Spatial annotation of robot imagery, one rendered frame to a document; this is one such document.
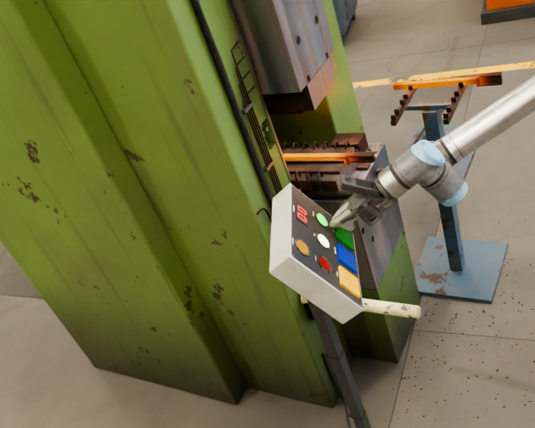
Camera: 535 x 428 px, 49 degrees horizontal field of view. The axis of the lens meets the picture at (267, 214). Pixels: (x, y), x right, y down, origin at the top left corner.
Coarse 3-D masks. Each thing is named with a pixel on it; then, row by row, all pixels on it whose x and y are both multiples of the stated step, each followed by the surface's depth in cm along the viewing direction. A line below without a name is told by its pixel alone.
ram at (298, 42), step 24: (240, 0) 172; (264, 0) 169; (288, 0) 175; (312, 0) 188; (240, 24) 178; (264, 24) 174; (288, 24) 176; (312, 24) 189; (264, 48) 180; (288, 48) 177; (312, 48) 189; (264, 72) 186; (288, 72) 182; (312, 72) 190
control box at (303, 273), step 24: (288, 192) 173; (288, 216) 163; (312, 216) 173; (288, 240) 155; (312, 240) 163; (336, 240) 174; (288, 264) 151; (312, 264) 154; (336, 264) 165; (312, 288) 155; (336, 288) 156; (360, 288) 166; (336, 312) 160; (360, 312) 160
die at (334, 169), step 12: (288, 168) 224; (300, 168) 222; (312, 168) 219; (324, 168) 216; (336, 168) 214; (348, 168) 218; (300, 180) 217; (312, 180) 214; (324, 180) 212; (336, 180) 210
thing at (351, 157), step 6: (348, 150) 216; (288, 156) 228; (294, 156) 226; (300, 156) 225; (306, 156) 224; (312, 156) 222; (318, 156) 221; (324, 156) 219; (330, 156) 218; (336, 156) 217; (342, 156) 215; (348, 156) 214; (354, 156) 213; (360, 156) 211; (366, 156) 210; (372, 156) 209; (348, 162) 214; (354, 162) 214; (360, 162) 213; (366, 162) 212; (372, 162) 211
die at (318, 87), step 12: (324, 72) 198; (312, 84) 190; (324, 84) 198; (264, 96) 198; (276, 96) 196; (288, 96) 194; (300, 96) 192; (312, 96) 191; (324, 96) 199; (276, 108) 200; (288, 108) 197; (300, 108) 195; (312, 108) 193
